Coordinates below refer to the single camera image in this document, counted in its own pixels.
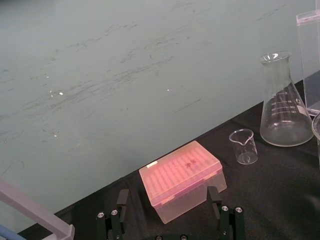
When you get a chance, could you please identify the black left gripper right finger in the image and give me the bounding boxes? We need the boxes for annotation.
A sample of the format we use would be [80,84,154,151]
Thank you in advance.
[206,185,247,240]

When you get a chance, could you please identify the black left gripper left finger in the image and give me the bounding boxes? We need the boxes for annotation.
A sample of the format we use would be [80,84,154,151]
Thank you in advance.
[95,188,130,240]

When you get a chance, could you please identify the black table cloth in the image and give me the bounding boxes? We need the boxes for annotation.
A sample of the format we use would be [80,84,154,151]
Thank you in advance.
[17,74,320,240]

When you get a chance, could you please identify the pink translucent pipette tip box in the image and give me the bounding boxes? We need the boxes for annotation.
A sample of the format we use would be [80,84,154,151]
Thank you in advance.
[138,140,228,225]

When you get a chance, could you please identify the small clear glass beaker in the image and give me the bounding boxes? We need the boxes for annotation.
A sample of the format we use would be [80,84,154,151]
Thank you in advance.
[228,128,259,165]

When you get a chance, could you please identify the frosted clear acrylic rack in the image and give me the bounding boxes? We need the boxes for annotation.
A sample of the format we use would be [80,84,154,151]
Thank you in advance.
[0,177,76,240]

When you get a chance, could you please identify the blue tube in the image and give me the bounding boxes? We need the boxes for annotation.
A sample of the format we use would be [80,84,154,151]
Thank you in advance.
[0,223,20,240]

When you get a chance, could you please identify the clear glass conical flask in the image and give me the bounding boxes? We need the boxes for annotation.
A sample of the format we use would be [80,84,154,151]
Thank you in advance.
[259,51,315,148]

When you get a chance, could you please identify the large clear glass beaker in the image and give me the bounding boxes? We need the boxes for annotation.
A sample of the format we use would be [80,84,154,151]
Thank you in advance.
[311,112,320,173]

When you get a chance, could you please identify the clear acrylic stand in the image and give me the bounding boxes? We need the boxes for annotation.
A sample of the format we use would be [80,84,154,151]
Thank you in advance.
[296,9,320,117]

